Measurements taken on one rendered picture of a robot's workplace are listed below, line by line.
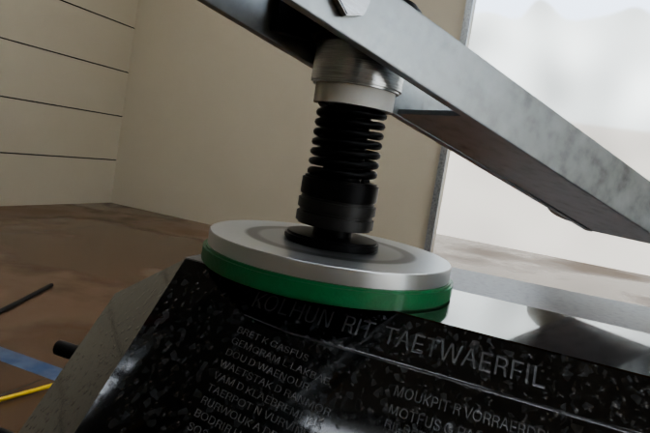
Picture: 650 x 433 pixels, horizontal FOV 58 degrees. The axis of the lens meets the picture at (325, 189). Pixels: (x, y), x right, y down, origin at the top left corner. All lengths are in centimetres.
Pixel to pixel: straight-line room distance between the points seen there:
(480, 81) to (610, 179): 21
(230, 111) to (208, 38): 84
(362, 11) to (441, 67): 9
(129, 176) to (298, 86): 226
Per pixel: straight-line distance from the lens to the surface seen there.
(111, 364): 49
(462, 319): 46
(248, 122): 624
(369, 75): 49
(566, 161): 61
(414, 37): 48
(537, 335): 46
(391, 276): 43
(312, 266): 42
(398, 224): 565
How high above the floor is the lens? 96
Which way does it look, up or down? 4 degrees down
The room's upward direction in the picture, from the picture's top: 9 degrees clockwise
